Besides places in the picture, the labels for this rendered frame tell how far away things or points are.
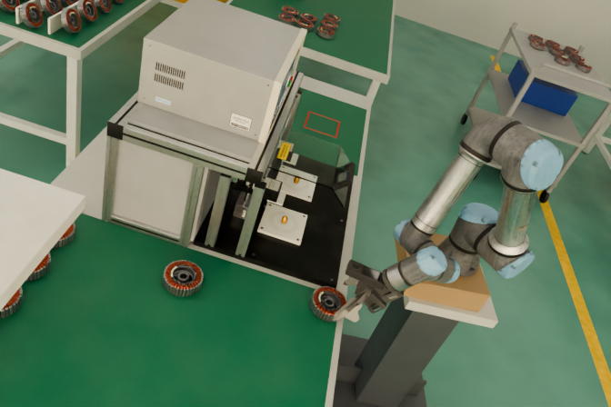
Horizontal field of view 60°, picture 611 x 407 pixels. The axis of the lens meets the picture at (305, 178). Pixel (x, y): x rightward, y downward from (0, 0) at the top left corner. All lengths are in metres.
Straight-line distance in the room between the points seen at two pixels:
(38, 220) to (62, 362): 0.46
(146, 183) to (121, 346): 0.46
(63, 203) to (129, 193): 0.54
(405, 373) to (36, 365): 1.37
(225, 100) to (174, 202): 0.34
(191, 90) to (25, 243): 0.68
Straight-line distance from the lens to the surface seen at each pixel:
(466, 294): 1.83
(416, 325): 2.01
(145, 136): 1.49
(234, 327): 1.52
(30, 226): 1.08
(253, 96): 1.48
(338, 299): 1.64
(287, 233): 1.77
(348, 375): 2.41
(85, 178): 1.89
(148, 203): 1.64
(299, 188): 1.97
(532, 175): 1.39
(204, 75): 1.49
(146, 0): 3.30
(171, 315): 1.52
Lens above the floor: 1.97
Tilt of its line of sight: 36 degrees down
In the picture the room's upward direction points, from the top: 20 degrees clockwise
